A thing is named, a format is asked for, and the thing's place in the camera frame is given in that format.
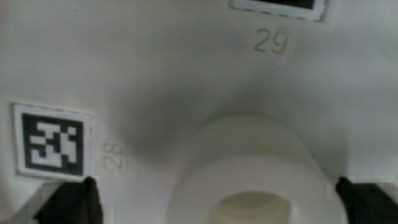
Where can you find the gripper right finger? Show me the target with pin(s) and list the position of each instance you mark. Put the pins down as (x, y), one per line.
(370, 206)

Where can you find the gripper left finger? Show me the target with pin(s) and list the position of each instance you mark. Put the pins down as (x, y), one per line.
(68, 204)

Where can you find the white round table top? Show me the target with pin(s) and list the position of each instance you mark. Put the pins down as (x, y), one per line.
(159, 63)

